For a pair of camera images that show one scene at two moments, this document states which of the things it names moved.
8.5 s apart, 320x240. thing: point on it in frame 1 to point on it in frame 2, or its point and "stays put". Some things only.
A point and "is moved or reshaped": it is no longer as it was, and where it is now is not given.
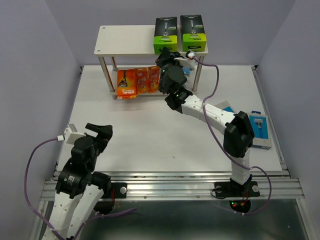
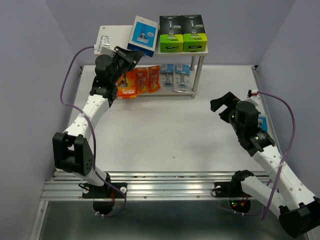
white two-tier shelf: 134,41 stays put
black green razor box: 165,34 is moved or reshaped
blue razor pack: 225,106 is moved or reshaped
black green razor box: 193,36 stays put
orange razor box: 127,83 stays put
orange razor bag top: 153,78 stays put
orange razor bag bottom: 142,80 stays put
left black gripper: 105,132 to 133,57
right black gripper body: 166,62 to 235,125
